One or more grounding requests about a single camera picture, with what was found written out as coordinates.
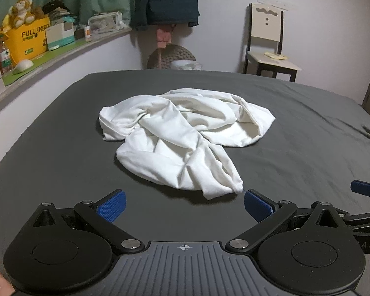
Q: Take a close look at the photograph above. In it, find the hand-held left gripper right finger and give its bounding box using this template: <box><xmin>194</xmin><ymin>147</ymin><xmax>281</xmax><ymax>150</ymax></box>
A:
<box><xmin>226</xmin><ymin>189</ymin><xmax>350</xmax><ymax>255</ymax></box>

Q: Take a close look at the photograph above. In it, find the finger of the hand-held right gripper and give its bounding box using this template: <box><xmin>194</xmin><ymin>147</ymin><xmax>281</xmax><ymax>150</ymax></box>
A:
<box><xmin>351</xmin><ymin>180</ymin><xmax>370</xmax><ymax>197</ymax></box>
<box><xmin>345</xmin><ymin>210</ymin><xmax>370</xmax><ymax>232</ymax></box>

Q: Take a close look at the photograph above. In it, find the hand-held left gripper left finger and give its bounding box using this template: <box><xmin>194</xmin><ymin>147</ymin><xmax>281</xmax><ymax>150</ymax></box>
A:
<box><xmin>32</xmin><ymin>190</ymin><xmax>145</xmax><ymax>255</ymax></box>

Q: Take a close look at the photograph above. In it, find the white shirt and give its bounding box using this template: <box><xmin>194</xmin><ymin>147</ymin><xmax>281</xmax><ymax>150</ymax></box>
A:
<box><xmin>98</xmin><ymin>88</ymin><xmax>276</xmax><ymax>200</ymax></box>

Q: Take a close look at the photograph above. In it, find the white plastic bag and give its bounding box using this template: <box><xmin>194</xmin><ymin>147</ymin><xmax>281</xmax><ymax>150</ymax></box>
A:
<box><xmin>171</xmin><ymin>60</ymin><xmax>202</xmax><ymax>71</ymax></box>

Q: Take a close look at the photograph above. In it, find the green mat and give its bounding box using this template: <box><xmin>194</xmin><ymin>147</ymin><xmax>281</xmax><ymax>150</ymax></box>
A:
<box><xmin>1</xmin><ymin>38</ymin><xmax>93</xmax><ymax>87</ymax></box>

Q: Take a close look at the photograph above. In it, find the white round lump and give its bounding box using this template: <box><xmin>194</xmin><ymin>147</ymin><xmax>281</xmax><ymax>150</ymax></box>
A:
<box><xmin>12</xmin><ymin>60</ymin><xmax>34</xmax><ymax>74</ymax></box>

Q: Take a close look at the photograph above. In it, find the grey window ledge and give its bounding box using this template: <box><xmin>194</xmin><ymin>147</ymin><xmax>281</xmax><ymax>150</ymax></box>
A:
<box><xmin>0</xmin><ymin>26</ymin><xmax>133</xmax><ymax>114</ymax></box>

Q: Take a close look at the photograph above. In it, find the pink hanging cloth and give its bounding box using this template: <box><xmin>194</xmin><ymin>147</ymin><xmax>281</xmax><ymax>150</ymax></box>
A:
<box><xmin>156</xmin><ymin>25</ymin><xmax>173</xmax><ymax>48</ymax></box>

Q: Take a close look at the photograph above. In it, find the white teal box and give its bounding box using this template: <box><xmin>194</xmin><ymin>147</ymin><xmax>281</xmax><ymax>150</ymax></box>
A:
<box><xmin>46</xmin><ymin>21</ymin><xmax>76</xmax><ymax>51</ymax></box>

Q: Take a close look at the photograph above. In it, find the cream wooden chair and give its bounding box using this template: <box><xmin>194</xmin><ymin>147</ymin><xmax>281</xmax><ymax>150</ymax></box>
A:
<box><xmin>243</xmin><ymin>2</ymin><xmax>302</xmax><ymax>83</ymax></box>

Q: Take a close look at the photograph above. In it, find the plastic water bottle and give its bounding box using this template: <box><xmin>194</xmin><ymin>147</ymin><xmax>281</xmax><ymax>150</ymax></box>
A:
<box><xmin>0</xmin><ymin>40</ymin><xmax>14</xmax><ymax>74</ymax></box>

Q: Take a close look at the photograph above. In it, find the yellow cardboard box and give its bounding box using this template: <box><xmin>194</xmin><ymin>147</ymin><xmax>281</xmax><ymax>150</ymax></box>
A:
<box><xmin>3</xmin><ymin>21</ymin><xmax>51</xmax><ymax>65</ymax></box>

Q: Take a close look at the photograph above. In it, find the clear plastic pouch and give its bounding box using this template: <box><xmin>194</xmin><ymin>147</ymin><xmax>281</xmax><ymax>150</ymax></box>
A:
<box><xmin>88</xmin><ymin>11</ymin><xmax>124</xmax><ymax>33</ymax></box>

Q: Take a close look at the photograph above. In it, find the black cap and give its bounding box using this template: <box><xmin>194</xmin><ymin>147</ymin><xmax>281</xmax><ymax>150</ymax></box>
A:
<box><xmin>42</xmin><ymin>0</ymin><xmax>71</xmax><ymax>14</ymax></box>

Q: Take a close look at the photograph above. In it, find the dark teal jacket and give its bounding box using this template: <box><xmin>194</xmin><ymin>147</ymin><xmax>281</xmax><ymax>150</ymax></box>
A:
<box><xmin>132</xmin><ymin>0</ymin><xmax>200</xmax><ymax>31</ymax></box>

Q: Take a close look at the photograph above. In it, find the plush monkey toy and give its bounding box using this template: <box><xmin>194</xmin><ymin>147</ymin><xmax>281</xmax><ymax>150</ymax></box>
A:
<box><xmin>1</xmin><ymin>0</ymin><xmax>45</xmax><ymax>28</ymax></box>

